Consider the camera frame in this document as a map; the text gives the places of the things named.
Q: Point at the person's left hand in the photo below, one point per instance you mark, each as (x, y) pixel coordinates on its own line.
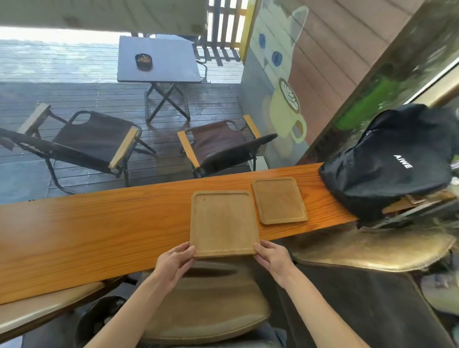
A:
(172, 267)

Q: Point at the person's right hand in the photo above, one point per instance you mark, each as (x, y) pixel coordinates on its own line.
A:
(278, 263)

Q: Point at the person's left forearm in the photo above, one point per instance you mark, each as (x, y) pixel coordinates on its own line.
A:
(129, 315)

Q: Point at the person's right forearm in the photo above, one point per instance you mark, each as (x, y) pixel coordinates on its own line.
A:
(322, 315)

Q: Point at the round trash bin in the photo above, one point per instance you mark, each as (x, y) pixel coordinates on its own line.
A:
(97, 319)

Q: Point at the tan leather chair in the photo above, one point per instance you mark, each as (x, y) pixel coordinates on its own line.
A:
(358, 251)
(36, 308)
(201, 304)

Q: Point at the dark folding chair wooden armrests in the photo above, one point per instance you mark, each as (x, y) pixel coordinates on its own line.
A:
(93, 136)
(218, 140)

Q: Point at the black backpack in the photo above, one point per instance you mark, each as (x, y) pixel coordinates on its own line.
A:
(387, 165)

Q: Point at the grey outdoor mat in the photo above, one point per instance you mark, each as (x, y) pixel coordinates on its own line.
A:
(21, 183)

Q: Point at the grey folding outdoor table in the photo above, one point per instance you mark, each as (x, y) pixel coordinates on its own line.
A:
(161, 61)

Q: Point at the black ashtray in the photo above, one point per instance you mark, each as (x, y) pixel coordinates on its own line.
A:
(144, 62)

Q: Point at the wooden picket fence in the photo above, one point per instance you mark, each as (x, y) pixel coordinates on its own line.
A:
(222, 32)

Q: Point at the beige hanging sign board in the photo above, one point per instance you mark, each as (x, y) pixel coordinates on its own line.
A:
(107, 14)

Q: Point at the yellow corner post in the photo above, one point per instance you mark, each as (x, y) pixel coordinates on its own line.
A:
(247, 28)

